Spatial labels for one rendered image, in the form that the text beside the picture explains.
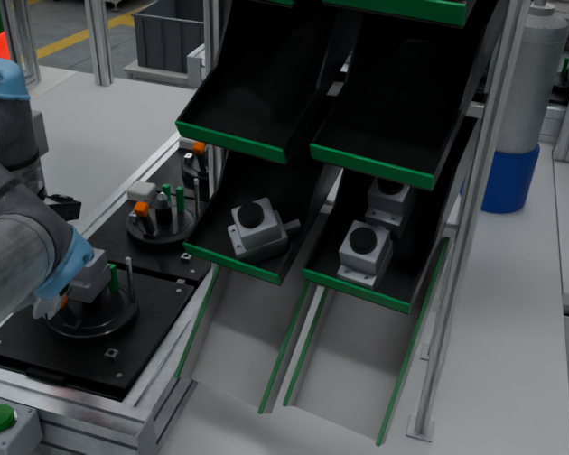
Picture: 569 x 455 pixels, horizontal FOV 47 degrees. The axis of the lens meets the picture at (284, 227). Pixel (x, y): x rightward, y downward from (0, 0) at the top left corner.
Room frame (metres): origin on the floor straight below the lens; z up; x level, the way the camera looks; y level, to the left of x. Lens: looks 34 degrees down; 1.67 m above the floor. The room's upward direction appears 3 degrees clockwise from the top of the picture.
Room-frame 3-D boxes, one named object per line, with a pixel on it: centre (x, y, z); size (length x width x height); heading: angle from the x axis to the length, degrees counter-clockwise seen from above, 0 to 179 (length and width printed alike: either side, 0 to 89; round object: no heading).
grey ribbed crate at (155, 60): (2.91, 0.34, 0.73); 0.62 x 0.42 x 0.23; 74
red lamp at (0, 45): (0.94, 0.44, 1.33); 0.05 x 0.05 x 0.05
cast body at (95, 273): (0.78, 0.29, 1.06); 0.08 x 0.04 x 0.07; 164
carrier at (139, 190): (1.02, 0.22, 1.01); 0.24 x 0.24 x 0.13; 74
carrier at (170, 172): (1.26, 0.16, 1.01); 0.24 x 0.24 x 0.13; 74
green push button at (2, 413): (0.57, 0.37, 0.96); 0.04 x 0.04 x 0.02
